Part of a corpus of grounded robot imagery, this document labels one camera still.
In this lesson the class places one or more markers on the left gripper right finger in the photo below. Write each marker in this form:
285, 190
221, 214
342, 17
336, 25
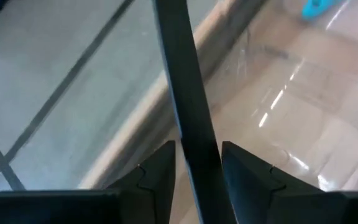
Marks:
291, 208

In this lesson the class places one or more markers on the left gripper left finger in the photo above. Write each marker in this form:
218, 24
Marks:
73, 208

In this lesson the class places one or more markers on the black slotted spoon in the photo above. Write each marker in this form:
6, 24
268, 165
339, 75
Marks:
185, 93

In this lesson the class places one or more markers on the clear plastic bin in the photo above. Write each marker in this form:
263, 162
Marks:
306, 140

